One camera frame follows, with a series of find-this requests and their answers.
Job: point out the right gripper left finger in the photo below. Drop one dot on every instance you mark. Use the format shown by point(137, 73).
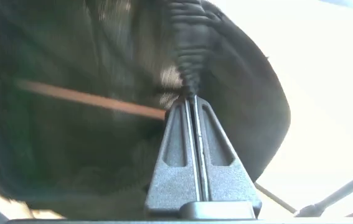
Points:
point(170, 186)

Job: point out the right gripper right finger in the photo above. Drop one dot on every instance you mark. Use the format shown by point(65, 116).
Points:
point(232, 186)

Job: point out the black shorts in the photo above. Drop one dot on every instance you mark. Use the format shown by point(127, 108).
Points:
point(70, 149)

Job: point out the pink clothes hanger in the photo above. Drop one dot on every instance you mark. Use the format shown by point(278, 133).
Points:
point(101, 102)

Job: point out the black clothes rack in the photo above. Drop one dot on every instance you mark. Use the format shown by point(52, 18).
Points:
point(344, 188)

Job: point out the window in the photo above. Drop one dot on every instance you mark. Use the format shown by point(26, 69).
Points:
point(319, 93)

